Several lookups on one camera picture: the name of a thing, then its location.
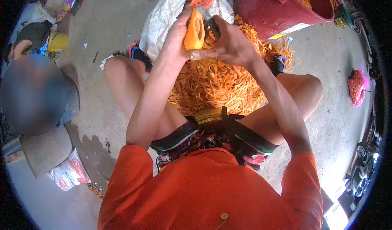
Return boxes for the red plastic tub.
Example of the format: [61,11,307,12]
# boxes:
[233,0,335,41]

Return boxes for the brown cardboard sheet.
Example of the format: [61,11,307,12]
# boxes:
[19,125,74,179]

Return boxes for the pink net bag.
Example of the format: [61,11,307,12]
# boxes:
[347,68,370,108]

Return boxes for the person's right thumb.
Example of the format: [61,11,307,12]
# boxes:
[189,49,222,61]

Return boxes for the person's right hand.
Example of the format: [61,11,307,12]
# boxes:
[189,15,261,70]

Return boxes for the pile of orange peel strips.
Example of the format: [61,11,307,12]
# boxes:
[168,14,295,117]

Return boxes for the person's right fingers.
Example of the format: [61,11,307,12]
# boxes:
[212,15,237,40]

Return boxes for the yellow round stool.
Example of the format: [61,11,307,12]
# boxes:
[194,107,231,125]

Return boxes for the white and red bag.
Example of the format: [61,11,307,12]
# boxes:
[50,148,92,191]

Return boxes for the person's body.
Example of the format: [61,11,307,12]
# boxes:
[97,144,325,230]

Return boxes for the orange peeled fruit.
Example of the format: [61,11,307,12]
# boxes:
[184,9,206,51]

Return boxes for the person's left fingers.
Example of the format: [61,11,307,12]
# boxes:
[176,6,194,28]

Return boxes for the white woven sack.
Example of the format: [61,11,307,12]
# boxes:
[139,0,235,63]

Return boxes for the person's left hand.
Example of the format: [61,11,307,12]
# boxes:
[161,6,194,64]

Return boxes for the parked motorbike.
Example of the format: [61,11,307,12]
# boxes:
[342,131,381,213]

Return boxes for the person's legs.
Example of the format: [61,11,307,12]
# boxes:
[104,41,324,171]

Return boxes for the yellow plastic container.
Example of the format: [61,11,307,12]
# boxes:
[47,30,69,53]

